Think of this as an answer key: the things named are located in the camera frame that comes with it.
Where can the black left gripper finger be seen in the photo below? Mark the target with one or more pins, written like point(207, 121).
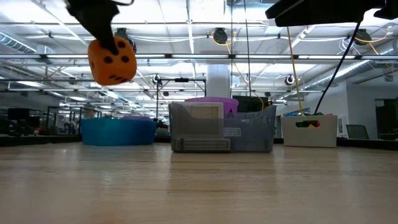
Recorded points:
point(105, 37)

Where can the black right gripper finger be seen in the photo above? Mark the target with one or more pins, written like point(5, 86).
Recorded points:
point(284, 9)

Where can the orange foam die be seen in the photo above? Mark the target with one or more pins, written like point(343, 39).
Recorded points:
point(112, 63)

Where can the small green toy brick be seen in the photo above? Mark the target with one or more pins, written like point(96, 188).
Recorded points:
point(317, 114)

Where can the large blue toy brick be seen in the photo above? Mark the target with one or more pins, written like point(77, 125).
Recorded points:
point(290, 114)

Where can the red toy brick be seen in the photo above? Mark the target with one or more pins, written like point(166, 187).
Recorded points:
point(316, 124)

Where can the yellow L-shaped toy brick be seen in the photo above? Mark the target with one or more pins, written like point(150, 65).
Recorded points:
point(311, 126)

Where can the card deck grey pattern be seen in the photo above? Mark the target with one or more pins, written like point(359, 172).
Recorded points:
point(203, 118)

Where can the smoky transparent plastic tray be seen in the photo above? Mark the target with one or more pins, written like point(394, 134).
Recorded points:
point(248, 137)

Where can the teal plastic bin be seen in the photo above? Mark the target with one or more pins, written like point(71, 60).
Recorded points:
point(118, 132)

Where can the purple plastic bucket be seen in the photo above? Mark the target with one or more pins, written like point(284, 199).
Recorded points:
point(228, 104)

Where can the black background monitor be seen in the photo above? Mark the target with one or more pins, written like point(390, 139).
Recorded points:
point(18, 114)

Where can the light grey plastic bin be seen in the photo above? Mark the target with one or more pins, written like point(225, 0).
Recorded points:
point(311, 137)

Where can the black background rig frame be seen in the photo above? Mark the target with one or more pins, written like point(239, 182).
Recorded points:
point(182, 80)

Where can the black aluminium table frame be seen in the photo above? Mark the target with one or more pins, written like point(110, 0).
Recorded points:
point(40, 139)

